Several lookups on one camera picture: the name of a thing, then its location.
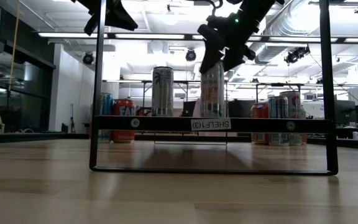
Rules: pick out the white cup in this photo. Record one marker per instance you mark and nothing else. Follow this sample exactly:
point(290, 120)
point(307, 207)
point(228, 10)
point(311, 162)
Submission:
point(355, 135)

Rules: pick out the long ceiling light strip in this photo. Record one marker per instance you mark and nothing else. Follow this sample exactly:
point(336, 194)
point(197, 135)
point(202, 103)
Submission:
point(149, 36)

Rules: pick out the light blue slim can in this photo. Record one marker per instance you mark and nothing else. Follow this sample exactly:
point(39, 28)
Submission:
point(107, 104)

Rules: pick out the black tripod stand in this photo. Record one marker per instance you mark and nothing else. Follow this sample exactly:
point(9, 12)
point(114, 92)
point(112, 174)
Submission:
point(72, 124)

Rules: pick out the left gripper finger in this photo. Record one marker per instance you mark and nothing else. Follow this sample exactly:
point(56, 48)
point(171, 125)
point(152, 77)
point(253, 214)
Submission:
point(91, 25)
point(118, 20)

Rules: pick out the white shelf label sticker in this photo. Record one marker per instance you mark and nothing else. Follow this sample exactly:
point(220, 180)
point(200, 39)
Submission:
point(210, 124)

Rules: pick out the black partition panel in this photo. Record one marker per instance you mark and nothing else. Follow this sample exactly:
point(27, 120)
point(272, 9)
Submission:
point(239, 108)

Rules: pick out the blue silver energy drink can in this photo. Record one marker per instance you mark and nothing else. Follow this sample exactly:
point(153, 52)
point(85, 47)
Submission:
point(278, 107)

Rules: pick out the black table edge rail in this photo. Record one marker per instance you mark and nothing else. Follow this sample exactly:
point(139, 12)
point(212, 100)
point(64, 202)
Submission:
point(42, 136)

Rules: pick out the black ceiling spotlight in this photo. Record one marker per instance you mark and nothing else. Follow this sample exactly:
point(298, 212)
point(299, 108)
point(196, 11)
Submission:
point(190, 55)
point(88, 58)
point(292, 57)

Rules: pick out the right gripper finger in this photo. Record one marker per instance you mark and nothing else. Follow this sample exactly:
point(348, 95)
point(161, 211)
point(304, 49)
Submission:
point(233, 60)
point(211, 56)

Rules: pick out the orange Fanta soda can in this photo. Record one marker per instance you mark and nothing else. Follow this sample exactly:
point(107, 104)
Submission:
point(123, 107)

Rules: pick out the orange soda can blue logo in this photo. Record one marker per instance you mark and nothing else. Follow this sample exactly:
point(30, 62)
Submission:
point(260, 110)

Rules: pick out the black metal shelf frame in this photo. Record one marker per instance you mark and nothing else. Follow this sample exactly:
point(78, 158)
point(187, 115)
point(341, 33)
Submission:
point(160, 124)

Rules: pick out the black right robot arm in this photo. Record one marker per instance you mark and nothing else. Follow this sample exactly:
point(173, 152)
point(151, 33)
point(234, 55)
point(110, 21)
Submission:
point(266, 6)

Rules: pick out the white Celsius can palm print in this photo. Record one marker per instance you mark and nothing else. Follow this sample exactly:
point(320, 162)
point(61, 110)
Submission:
point(292, 102)
point(162, 93)
point(212, 93)

